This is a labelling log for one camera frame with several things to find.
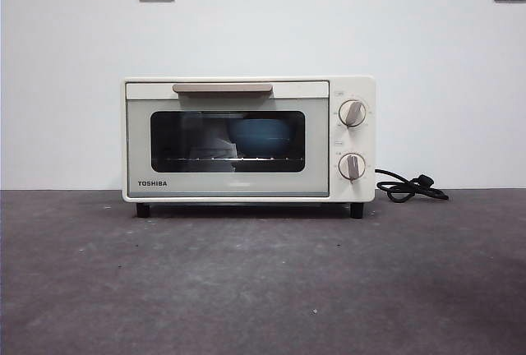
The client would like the blue ribbed bowl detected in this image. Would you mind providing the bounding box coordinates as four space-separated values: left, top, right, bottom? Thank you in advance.
228 118 295 157

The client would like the glass oven door with handle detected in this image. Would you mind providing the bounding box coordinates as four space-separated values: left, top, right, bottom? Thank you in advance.
125 81 330 199

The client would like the cream oven knob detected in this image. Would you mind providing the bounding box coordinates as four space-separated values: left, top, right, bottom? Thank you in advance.
338 152 367 181
338 99 368 128

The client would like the cream toaster oven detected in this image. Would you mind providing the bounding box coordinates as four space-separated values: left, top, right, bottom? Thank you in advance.
121 76 376 219

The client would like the metal wire oven rack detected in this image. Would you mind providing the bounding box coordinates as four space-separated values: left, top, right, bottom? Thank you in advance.
164 155 306 164

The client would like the black oven power cable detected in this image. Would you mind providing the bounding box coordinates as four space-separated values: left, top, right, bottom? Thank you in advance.
375 168 450 203

